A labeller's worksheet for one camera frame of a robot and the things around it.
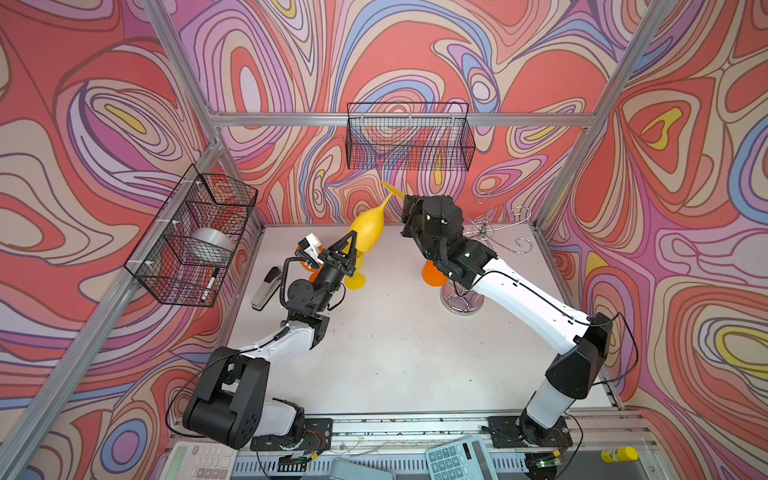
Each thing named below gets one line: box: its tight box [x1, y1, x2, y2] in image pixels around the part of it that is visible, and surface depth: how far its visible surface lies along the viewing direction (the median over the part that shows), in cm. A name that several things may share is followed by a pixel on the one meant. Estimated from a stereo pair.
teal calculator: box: [425, 435, 499, 480], surface depth 70 cm
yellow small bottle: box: [600, 446, 640, 464], surface depth 66 cm
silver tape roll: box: [189, 227, 236, 264], surface depth 74 cm
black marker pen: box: [201, 267, 220, 302], surface depth 75 cm
